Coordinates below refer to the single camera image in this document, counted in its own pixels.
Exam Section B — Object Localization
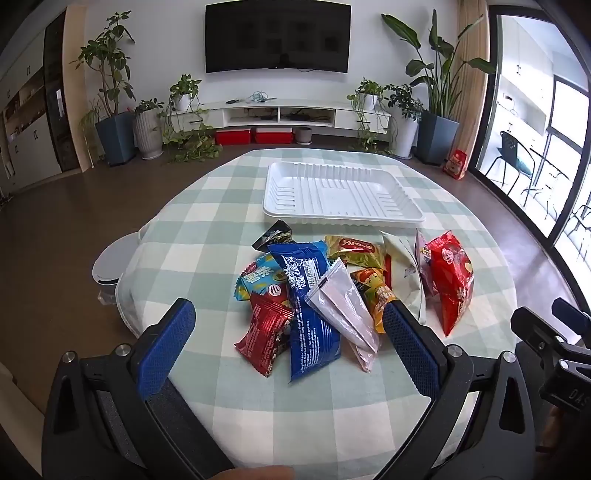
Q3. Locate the person's left hand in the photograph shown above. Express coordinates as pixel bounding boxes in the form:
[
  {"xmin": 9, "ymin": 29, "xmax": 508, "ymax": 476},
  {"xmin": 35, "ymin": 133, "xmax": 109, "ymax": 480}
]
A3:
[{"xmin": 210, "ymin": 465, "xmax": 296, "ymax": 480}]

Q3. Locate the yellow orange snack packet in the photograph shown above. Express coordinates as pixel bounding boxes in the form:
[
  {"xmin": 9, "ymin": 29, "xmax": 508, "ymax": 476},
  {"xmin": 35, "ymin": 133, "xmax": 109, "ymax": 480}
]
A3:
[{"xmin": 350, "ymin": 268, "xmax": 399, "ymax": 334}]

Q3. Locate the black sliding door frame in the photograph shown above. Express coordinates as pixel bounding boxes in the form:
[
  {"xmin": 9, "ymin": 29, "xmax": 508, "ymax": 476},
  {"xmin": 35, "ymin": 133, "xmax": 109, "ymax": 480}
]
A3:
[{"xmin": 467, "ymin": 2, "xmax": 591, "ymax": 289}]

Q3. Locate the white balcony cupboard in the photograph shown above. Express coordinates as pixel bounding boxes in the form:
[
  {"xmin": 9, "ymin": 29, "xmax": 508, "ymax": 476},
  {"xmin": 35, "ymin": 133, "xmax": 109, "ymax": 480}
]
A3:
[{"xmin": 501, "ymin": 18, "xmax": 555, "ymax": 136}]

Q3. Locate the white television cabinet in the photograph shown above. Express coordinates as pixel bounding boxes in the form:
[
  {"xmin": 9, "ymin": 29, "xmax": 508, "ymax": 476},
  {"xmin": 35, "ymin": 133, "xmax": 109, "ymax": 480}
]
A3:
[{"xmin": 175, "ymin": 98, "xmax": 398, "ymax": 136}]

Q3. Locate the black wall television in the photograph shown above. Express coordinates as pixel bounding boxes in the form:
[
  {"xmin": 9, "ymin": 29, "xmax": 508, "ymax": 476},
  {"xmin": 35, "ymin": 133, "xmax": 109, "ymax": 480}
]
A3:
[{"xmin": 204, "ymin": 1, "xmax": 350, "ymax": 75}]

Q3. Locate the gold red-label snack packet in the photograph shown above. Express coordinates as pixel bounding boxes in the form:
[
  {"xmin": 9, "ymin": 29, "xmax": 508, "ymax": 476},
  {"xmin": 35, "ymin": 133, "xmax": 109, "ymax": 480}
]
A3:
[{"xmin": 323, "ymin": 234, "xmax": 387, "ymax": 271}]

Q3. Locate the dark tall cabinet panel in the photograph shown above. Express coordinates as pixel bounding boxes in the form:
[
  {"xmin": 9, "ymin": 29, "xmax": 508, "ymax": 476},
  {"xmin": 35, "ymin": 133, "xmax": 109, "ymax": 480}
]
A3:
[{"xmin": 44, "ymin": 11, "xmax": 83, "ymax": 174}]

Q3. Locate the teal panda snack packet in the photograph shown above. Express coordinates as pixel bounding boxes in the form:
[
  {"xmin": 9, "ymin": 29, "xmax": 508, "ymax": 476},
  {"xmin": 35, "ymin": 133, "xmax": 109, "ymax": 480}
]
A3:
[{"xmin": 235, "ymin": 254, "xmax": 280, "ymax": 302}]

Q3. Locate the broad-leaf plant in blue-grey pot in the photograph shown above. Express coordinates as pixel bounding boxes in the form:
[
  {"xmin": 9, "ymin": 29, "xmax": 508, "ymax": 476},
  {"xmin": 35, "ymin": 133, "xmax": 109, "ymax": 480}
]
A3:
[{"xmin": 381, "ymin": 9, "xmax": 496, "ymax": 165}]

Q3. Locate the red paper bag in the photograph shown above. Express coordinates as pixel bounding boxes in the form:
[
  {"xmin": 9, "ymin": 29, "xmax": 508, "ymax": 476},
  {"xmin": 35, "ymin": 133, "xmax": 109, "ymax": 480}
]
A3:
[{"xmin": 443, "ymin": 148, "xmax": 468, "ymax": 182}]

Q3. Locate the trailing ivy in white pot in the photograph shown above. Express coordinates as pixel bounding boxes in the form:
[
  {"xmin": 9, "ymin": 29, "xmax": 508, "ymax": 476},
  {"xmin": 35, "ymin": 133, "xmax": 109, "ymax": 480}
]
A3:
[{"xmin": 346, "ymin": 78, "xmax": 391, "ymax": 153}]

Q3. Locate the plant in white ribbed pot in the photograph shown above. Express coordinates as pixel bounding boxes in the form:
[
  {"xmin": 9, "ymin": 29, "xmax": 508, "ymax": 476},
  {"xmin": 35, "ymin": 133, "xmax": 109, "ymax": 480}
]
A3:
[{"xmin": 133, "ymin": 98, "xmax": 165, "ymax": 161}]

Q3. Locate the bright red snack packet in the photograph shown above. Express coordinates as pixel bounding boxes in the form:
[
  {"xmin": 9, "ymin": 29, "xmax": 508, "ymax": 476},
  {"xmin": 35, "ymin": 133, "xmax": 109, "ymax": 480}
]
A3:
[{"xmin": 425, "ymin": 231, "xmax": 475, "ymax": 337}]

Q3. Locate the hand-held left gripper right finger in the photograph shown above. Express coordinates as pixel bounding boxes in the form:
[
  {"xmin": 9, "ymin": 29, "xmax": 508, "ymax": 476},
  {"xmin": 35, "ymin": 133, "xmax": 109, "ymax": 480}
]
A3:
[{"xmin": 369, "ymin": 299, "xmax": 548, "ymax": 480}]

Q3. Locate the tall plant in blue-grey pot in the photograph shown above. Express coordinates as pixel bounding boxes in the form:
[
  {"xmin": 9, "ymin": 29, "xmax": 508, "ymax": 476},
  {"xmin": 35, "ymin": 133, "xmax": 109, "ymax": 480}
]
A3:
[{"xmin": 69, "ymin": 11, "xmax": 137, "ymax": 167}]

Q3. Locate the blue snack packet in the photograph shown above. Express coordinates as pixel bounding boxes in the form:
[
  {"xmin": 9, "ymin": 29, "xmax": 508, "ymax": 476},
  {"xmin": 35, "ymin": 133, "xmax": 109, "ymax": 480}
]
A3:
[{"xmin": 268, "ymin": 242, "xmax": 343, "ymax": 382}]

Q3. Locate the black snack packet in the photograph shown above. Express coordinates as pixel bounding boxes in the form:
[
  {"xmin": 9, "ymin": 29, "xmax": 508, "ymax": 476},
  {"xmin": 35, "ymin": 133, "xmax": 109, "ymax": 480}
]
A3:
[{"xmin": 252, "ymin": 220, "xmax": 294, "ymax": 252}]

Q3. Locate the white wall cupboard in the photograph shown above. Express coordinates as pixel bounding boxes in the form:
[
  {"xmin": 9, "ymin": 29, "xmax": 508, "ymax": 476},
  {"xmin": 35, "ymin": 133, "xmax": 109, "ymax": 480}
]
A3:
[{"xmin": 0, "ymin": 41, "xmax": 63, "ymax": 195}]

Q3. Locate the dark red snack packet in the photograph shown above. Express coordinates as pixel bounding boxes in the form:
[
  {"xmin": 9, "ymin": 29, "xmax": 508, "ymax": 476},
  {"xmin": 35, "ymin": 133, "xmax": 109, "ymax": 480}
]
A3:
[{"xmin": 235, "ymin": 291, "xmax": 294, "ymax": 377}]

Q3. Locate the cream snack packet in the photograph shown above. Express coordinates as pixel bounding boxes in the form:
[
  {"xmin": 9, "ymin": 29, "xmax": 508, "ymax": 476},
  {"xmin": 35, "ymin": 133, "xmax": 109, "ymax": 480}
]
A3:
[{"xmin": 381, "ymin": 231, "xmax": 428, "ymax": 324}]

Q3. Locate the black balcony table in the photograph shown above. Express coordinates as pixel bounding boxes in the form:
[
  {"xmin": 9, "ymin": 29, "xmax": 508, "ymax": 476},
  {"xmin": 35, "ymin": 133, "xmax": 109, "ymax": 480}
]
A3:
[{"xmin": 522, "ymin": 148, "xmax": 572, "ymax": 209}]

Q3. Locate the beige curtain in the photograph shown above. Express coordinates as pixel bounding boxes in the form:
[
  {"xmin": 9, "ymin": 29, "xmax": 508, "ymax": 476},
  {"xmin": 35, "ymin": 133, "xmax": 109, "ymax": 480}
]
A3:
[{"xmin": 455, "ymin": 4, "xmax": 491, "ymax": 172}]

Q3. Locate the white round stool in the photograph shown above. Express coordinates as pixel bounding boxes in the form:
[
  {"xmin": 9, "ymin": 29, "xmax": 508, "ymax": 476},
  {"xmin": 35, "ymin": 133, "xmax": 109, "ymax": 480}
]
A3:
[{"xmin": 92, "ymin": 231, "xmax": 142, "ymax": 305}]

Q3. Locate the white plastic tray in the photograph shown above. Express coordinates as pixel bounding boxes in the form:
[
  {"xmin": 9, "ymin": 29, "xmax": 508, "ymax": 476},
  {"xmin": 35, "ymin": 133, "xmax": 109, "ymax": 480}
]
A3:
[{"xmin": 262, "ymin": 161, "xmax": 426, "ymax": 225}]

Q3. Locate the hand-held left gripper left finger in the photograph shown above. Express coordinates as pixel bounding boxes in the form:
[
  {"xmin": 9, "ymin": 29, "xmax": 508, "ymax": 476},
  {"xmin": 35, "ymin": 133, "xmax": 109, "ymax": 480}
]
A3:
[{"xmin": 41, "ymin": 298, "xmax": 236, "ymax": 480}]

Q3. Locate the black metal balcony chair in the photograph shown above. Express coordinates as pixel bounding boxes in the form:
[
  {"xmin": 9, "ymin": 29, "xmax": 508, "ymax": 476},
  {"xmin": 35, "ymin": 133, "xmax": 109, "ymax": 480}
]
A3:
[{"xmin": 549, "ymin": 203, "xmax": 591, "ymax": 252}]

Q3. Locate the bushy plant in tall white pot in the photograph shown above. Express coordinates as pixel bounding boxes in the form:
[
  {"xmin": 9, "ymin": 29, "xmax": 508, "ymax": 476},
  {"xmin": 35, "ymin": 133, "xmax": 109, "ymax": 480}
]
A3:
[{"xmin": 383, "ymin": 83, "xmax": 424, "ymax": 160}]

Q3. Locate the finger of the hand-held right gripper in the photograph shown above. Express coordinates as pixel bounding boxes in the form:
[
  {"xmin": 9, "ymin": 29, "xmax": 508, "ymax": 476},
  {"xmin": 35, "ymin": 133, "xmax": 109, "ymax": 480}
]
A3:
[
  {"xmin": 511, "ymin": 306, "xmax": 578, "ymax": 358},
  {"xmin": 551, "ymin": 298, "xmax": 591, "ymax": 330}
]

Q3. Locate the silver snack packet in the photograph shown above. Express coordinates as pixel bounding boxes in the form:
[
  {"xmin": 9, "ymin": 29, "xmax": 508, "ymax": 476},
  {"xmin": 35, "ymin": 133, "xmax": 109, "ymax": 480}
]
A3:
[{"xmin": 307, "ymin": 258, "xmax": 380, "ymax": 373}]

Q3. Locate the pink white snack packet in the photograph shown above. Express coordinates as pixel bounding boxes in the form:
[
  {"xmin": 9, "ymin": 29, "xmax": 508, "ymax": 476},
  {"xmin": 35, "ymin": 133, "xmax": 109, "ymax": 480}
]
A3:
[{"xmin": 414, "ymin": 228, "xmax": 439, "ymax": 296}]

